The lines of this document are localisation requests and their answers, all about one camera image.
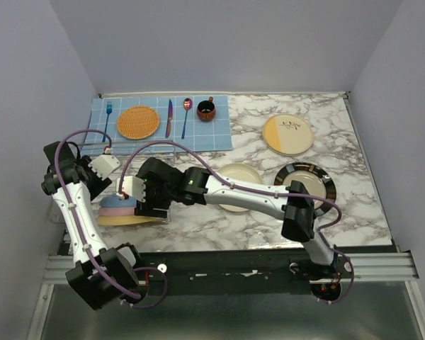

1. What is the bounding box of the blue plate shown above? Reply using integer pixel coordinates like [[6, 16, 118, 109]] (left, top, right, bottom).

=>
[[99, 195, 137, 208]]

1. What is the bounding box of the cream and yellow plate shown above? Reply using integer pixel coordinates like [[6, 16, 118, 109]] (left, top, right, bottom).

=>
[[262, 114, 314, 156]]

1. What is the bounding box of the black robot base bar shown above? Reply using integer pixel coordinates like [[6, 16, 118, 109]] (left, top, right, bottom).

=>
[[136, 249, 353, 299]]

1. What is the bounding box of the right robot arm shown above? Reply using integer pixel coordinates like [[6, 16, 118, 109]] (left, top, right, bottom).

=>
[[129, 157, 338, 278]]

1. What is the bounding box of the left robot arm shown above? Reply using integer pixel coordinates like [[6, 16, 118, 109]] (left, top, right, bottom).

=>
[[41, 142, 144, 310]]

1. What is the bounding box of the pink plate in rack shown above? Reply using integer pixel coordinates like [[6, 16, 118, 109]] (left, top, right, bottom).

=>
[[98, 207, 135, 217]]

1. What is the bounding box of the yellow plate in rack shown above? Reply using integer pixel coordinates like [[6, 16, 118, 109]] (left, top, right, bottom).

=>
[[96, 215, 160, 226]]

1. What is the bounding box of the woven wicker round trivet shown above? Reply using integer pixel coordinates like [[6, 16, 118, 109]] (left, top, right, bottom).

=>
[[117, 106, 160, 140]]

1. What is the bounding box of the blue metal fork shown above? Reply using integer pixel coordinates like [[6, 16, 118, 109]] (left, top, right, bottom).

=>
[[104, 101, 113, 133]]

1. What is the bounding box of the iridescent rainbow knife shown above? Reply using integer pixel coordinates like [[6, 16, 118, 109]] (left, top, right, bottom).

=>
[[165, 99, 173, 138]]

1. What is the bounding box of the blue checked placemat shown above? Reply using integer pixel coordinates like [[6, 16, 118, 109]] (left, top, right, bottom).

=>
[[89, 93, 233, 154]]

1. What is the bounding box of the iridescent rainbow spoon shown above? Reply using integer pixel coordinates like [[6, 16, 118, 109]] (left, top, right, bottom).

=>
[[181, 98, 193, 139]]

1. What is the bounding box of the orange and black mug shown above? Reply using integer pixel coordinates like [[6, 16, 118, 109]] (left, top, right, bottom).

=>
[[196, 96, 216, 123]]

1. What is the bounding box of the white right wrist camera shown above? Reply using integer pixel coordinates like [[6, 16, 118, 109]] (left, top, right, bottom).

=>
[[116, 176, 146, 203]]

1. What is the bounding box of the steel wire dish rack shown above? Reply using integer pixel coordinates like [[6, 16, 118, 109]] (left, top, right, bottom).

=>
[[49, 140, 178, 226]]

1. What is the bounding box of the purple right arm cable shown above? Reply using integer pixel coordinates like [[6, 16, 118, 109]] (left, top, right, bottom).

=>
[[117, 140, 355, 305]]

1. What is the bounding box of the aluminium frame rail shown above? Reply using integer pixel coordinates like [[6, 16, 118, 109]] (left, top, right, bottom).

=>
[[28, 246, 425, 339]]

